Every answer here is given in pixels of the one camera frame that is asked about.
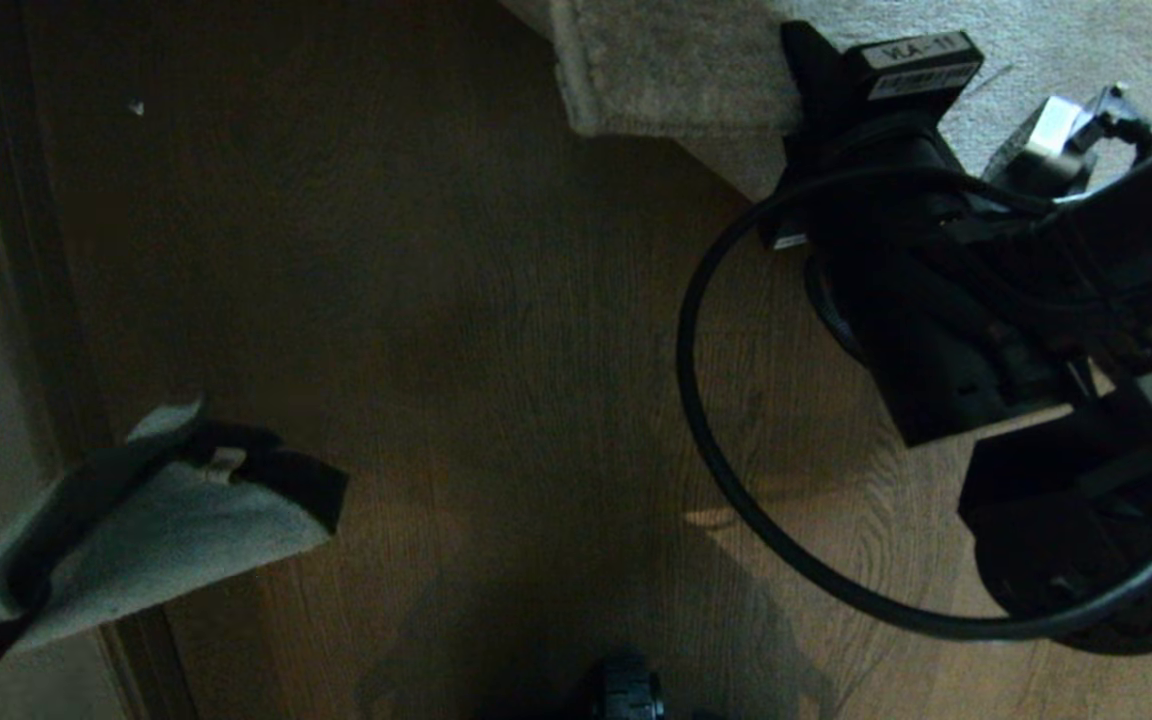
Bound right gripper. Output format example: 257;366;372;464
759;19;1089;448

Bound grey cloth with dark trim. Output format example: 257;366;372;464
0;398;350;651

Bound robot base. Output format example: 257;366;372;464
576;654;669;720

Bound grey rug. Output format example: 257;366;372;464
496;0;1152;204

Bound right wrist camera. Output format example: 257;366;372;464
981;84;1152;202

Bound black cable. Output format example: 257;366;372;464
675;165;1152;642

